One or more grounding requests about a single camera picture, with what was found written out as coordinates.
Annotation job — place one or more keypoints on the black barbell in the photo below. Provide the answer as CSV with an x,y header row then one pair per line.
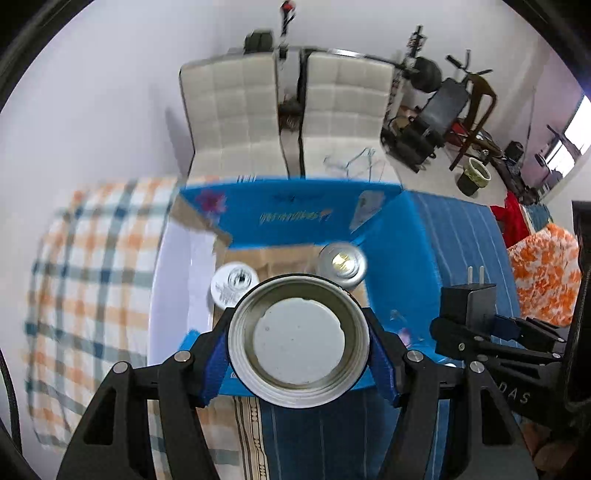
x,y
427,74

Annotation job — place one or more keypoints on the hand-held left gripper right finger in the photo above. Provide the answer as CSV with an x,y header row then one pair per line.
x,y
383,364

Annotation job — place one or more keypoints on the red cloth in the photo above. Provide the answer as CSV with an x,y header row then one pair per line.
x,y
508,217

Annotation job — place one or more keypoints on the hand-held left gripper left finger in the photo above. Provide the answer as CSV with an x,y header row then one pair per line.
x,y
214,360

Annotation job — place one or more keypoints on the black weight bench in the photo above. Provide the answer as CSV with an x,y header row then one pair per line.
x,y
429,124

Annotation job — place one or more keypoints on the white round tin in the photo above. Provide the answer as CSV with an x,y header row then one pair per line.
x,y
233,284

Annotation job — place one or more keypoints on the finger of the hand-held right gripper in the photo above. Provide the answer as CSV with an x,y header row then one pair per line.
x,y
461,337
531,330

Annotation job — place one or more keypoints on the black power adapter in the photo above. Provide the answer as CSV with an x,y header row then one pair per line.
x,y
468,302

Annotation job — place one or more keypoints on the blue cardboard box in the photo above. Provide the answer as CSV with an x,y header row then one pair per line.
x,y
295,221

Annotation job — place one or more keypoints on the orange plaid cloth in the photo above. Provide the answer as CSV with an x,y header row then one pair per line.
x,y
97,286

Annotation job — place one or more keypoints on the white padded chair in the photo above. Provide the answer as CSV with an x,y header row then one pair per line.
x,y
235,115
344,110

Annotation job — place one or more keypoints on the brown plastic chair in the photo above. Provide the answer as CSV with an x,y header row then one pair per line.
x,y
478,106

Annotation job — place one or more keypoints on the silver jar with lid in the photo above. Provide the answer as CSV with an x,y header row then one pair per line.
x,y
342,265

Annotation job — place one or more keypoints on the green waste basket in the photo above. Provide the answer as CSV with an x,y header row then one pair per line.
x,y
473,174

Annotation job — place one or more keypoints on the orange floral blanket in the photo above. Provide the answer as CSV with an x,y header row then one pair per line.
x,y
545,272

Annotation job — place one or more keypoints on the metal lid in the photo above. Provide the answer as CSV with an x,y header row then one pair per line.
x,y
298,341

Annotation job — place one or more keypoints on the blue striped cloth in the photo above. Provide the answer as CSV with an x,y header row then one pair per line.
x,y
466,240

